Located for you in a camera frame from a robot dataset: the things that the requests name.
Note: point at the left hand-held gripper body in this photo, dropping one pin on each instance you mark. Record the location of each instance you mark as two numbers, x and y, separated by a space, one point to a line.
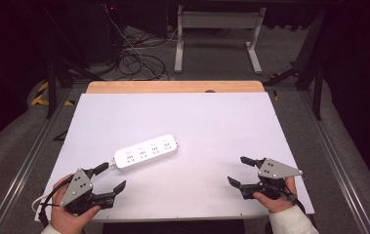
78 187

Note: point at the white metal table frame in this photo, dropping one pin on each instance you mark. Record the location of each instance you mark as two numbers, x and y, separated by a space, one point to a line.
218 20

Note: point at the yellow black floor tape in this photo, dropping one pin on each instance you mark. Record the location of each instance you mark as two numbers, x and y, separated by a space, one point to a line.
39 101

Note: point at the black metal stand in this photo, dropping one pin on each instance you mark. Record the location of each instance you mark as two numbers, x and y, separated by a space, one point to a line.
318 92
51 92

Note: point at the person's dark lap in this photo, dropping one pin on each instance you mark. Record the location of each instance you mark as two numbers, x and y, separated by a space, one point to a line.
172 228

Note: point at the person's right hand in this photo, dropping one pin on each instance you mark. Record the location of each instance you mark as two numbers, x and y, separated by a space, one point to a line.
278 204

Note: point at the white board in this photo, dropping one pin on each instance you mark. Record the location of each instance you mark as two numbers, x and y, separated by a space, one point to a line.
189 120

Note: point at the aluminium floor rail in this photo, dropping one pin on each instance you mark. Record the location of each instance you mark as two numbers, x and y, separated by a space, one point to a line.
23 169
338 169

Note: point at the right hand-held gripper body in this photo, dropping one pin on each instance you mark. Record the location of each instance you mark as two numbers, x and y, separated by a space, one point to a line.
275 170

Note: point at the person's left hand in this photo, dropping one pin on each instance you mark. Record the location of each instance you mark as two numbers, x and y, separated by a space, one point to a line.
65 219

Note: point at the white power strip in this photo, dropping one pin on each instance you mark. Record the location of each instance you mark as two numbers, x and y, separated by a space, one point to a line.
145 151

